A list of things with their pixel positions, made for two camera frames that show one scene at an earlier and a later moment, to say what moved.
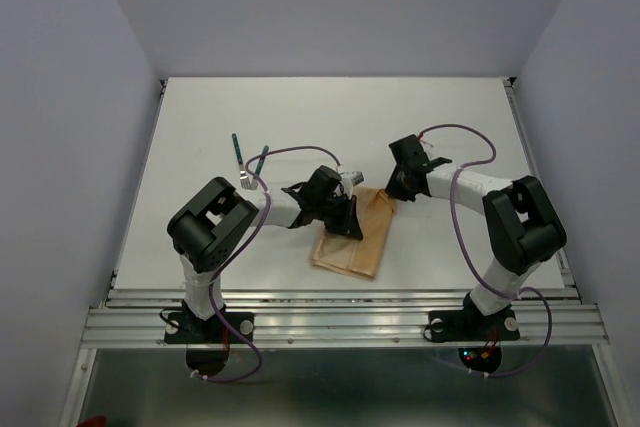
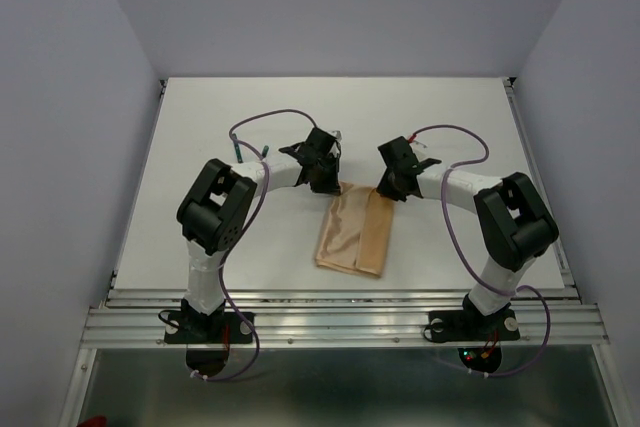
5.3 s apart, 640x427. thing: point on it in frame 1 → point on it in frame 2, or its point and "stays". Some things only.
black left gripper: (347, 225) → (331, 187)
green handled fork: (244, 183) stays
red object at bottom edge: (97, 421) stays
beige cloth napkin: (375, 210) stays
